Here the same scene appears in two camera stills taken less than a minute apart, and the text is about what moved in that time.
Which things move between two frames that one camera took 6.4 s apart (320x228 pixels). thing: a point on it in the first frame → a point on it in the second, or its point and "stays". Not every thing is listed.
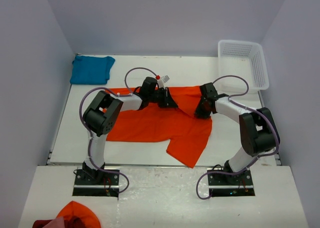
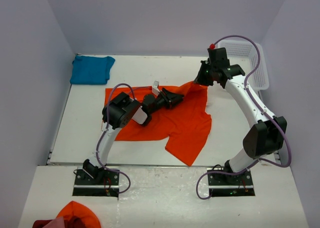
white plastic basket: [244, 58] stays
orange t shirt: [185, 134] stays
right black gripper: [199, 113] → [200, 79]
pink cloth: [58, 222] stays
